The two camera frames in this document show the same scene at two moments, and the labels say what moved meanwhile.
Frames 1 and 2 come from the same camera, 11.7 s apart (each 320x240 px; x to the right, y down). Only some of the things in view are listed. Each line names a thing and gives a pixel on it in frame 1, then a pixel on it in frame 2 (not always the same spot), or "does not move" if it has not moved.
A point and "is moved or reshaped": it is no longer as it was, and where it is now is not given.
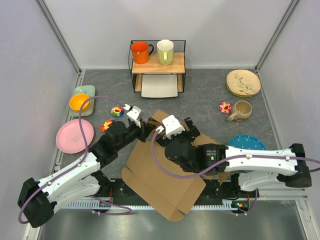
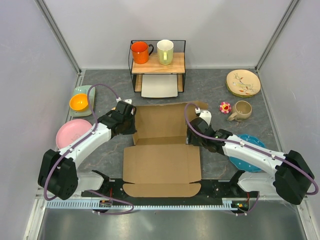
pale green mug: [165, 48] does not move
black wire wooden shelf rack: [153, 66] does not move
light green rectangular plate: [89, 90] does not move
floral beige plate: [243, 83] does not move
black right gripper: [192, 133] -> [193, 140]
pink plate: [69, 138] does not move
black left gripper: [145, 129] -> [132, 129]
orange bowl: [76, 100] does not move
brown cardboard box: [165, 183] is moved or reshaped
